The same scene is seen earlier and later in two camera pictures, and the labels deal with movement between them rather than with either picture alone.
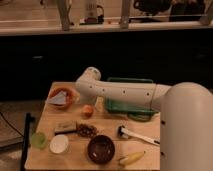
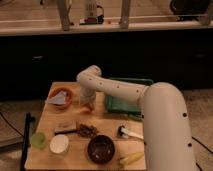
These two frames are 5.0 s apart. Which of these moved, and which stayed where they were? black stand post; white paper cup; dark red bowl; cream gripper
Moved: cream gripper
Stayed: dark red bowl; black stand post; white paper cup
